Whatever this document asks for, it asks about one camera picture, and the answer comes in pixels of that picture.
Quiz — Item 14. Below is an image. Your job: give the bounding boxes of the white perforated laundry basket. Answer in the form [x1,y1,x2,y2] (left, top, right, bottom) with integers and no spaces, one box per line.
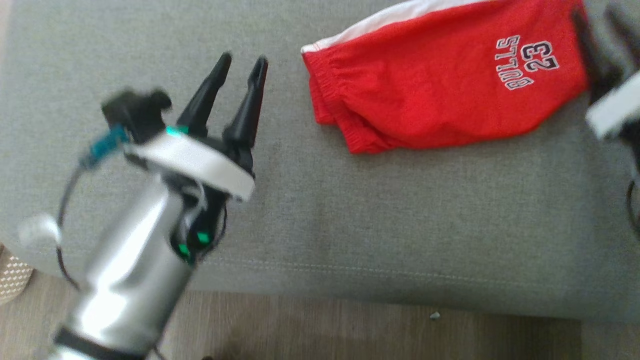
[0,244,35,306]

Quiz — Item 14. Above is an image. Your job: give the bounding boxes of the red Bulls 23 shorts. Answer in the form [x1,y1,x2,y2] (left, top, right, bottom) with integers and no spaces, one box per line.
[300,0,591,155]

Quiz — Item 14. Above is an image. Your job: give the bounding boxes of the left camera cable teal plug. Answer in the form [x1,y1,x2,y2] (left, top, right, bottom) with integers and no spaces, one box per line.
[17,124,132,292]

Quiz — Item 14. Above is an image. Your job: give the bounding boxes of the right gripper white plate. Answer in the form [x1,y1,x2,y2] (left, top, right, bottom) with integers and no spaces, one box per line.
[569,2,640,141]

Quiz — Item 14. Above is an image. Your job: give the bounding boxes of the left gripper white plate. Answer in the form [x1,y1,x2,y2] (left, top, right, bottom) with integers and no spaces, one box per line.
[122,51,270,203]

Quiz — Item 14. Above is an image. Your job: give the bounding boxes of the large grey sofa seat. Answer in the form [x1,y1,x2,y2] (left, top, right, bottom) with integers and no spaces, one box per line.
[0,0,640,324]

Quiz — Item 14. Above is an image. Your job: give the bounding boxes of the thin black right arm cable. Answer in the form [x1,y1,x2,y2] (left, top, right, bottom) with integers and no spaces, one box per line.
[625,179,640,242]

